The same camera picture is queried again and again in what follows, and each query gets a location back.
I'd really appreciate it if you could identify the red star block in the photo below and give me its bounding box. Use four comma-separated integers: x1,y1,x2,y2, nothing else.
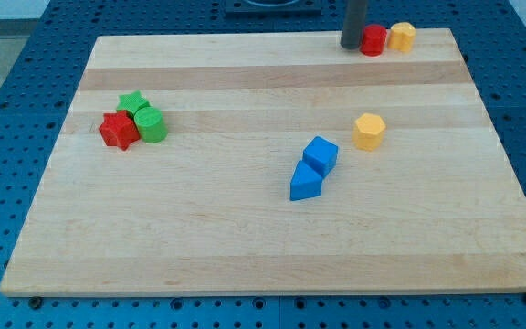
99,111,141,151

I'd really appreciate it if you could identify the green star block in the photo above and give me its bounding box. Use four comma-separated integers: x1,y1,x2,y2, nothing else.
115,90,150,119

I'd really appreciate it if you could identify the wooden board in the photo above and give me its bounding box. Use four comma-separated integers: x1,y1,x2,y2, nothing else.
0,28,526,297

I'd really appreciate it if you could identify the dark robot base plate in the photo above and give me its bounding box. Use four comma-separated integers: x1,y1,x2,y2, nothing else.
223,0,322,16

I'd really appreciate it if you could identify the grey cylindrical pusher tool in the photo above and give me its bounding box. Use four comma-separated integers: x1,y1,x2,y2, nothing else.
340,0,369,50

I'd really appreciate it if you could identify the blue triangle block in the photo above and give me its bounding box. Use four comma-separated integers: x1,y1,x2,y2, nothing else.
289,160,323,201

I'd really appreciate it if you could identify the blue cube block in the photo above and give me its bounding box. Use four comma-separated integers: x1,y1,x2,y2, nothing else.
302,136,339,178

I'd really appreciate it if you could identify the red cylinder block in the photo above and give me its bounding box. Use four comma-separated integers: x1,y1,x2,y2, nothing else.
360,24,387,57

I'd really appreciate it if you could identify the yellow hexagon block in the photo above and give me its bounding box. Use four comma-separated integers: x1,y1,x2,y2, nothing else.
352,113,386,151

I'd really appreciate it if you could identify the yellow heart block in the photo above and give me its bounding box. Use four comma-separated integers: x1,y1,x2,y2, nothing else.
387,22,416,53

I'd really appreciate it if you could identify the green cylinder block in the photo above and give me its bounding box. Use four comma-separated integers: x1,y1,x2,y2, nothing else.
134,107,168,143

